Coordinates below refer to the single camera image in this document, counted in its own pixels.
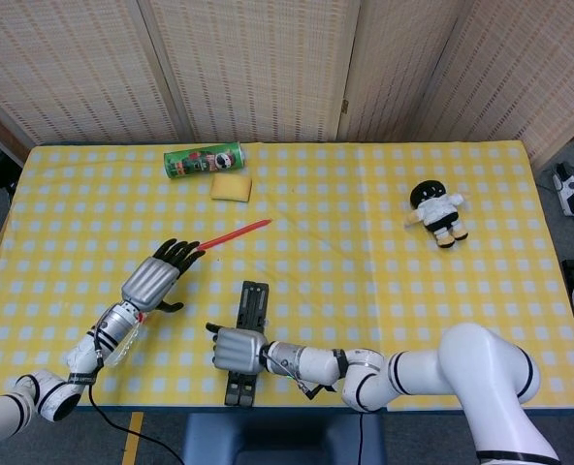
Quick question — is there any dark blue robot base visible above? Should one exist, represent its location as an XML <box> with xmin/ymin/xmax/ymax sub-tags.
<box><xmin>179</xmin><ymin>411</ymin><xmax>388</xmax><ymax>465</ymax></box>

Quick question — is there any clear plastic water bottle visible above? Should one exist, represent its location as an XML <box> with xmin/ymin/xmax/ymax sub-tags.
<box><xmin>106</xmin><ymin>313</ymin><xmax>150</xmax><ymax>367</ymax></box>

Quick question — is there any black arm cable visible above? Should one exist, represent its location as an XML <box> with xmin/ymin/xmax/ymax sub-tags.
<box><xmin>357</xmin><ymin>411</ymin><xmax>367</xmax><ymax>465</ymax></box>
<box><xmin>87</xmin><ymin>382</ymin><xmax>184</xmax><ymax>465</ymax></box>

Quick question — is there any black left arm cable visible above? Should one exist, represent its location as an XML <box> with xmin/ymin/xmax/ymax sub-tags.
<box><xmin>87</xmin><ymin>382</ymin><xmax>184</xmax><ymax>465</ymax></box>

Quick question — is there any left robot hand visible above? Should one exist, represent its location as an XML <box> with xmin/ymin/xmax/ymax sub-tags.
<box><xmin>120</xmin><ymin>238</ymin><xmax>202</xmax><ymax>313</ymax></box>

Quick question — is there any black folding stand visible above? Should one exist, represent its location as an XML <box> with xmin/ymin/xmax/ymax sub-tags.
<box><xmin>224</xmin><ymin>280</ymin><xmax>271</xmax><ymax>407</ymax></box>

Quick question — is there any black and white plush doll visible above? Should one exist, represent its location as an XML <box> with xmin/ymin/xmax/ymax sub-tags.
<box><xmin>403</xmin><ymin>179</ymin><xmax>470</xmax><ymax>250</ymax></box>

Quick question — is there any green Pringles can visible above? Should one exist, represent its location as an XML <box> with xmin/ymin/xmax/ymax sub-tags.
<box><xmin>163</xmin><ymin>140</ymin><xmax>246</xmax><ymax>179</ymax></box>

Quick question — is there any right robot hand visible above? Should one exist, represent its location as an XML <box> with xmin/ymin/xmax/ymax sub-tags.
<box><xmin>205</xmin><ymin>322</ymin><xmax>271</xmax><ymax>375</ymax></box>

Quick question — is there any yellow sponge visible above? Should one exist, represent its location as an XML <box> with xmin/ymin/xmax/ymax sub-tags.
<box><xmin>209</xmin><ymin>174</ymin><xmax>253</xmax><ymax>202</ymax></box>

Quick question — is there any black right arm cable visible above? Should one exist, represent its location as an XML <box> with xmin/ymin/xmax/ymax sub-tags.
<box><xmin>357</xmin><ymin>411</ymin><xmax>367</xmax><ymax>465</ymax></box>

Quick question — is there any yellow checked tablecloth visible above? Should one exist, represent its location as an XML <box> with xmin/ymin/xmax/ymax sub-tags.
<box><xmin>0</xmin><ymin>140</ymin><xmax>574</xmax><ymax>411</ymax></box>

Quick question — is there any woven folding screen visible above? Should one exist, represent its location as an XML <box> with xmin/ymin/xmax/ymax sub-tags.
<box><xmin>0</xmin><ymin>0</ymin><xmax>574</xmax><ymax>166</ymax></box>

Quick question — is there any white power strip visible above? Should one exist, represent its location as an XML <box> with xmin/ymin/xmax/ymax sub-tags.
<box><xmin>552</xmin><ymin>163</ymin><xmax>574</xmax><ymax>218</ymax></box>

